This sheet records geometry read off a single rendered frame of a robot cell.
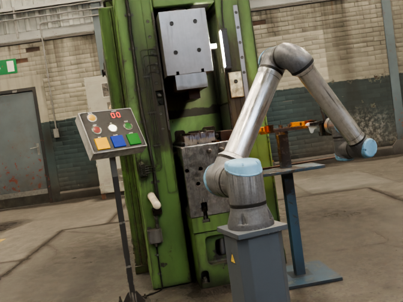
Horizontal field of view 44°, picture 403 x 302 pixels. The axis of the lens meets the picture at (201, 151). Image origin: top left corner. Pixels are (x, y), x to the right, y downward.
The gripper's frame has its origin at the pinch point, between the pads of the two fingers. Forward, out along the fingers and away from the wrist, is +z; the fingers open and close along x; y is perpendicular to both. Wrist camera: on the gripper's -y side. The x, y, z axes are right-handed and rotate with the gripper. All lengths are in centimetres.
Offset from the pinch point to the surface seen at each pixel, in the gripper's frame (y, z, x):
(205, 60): -47, 46, -51
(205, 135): -1, 45, -58
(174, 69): -44, 44, -72
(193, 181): 27, 39, -70
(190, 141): 2, 45, -68
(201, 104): -22, 94, -52
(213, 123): -7, 94, -45
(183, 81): -36, 45, -67
